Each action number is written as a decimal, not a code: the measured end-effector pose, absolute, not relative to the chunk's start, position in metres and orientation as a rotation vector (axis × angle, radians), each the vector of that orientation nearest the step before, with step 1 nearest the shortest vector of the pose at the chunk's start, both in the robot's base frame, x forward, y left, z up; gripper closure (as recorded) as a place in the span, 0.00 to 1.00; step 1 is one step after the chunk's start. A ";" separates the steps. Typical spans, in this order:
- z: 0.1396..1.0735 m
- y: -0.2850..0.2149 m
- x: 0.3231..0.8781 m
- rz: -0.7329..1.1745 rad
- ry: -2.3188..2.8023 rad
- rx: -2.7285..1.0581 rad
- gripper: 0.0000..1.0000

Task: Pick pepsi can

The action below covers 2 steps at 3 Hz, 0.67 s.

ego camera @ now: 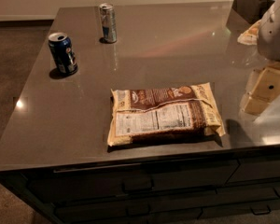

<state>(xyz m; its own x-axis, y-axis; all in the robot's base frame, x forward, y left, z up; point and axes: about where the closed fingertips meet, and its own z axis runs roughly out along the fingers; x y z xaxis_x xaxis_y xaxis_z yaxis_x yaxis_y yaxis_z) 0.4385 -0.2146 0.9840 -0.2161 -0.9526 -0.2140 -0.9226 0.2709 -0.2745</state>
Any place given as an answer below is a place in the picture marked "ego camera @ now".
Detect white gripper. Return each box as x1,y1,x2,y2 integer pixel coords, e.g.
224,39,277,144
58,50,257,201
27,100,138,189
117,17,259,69
240,0,280,116

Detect blue pepsi can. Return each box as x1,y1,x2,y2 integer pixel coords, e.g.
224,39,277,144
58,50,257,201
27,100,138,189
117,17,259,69
49,32,77,76

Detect silver blue energy drink can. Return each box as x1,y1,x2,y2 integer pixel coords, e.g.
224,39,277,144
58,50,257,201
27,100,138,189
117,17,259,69
99,3,117,43

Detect pale snack packet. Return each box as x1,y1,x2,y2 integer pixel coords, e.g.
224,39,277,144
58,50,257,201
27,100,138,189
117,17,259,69
237,21,260,46

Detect dark box with snacks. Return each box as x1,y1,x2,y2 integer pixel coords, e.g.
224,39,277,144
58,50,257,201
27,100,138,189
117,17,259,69
231,0,280,25

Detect tan brown snack bag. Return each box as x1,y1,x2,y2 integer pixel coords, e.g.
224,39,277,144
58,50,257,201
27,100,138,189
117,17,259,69
107,83,225,147

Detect dark cabinet drawers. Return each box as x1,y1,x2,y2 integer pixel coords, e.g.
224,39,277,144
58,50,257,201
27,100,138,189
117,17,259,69
0,154,280,224

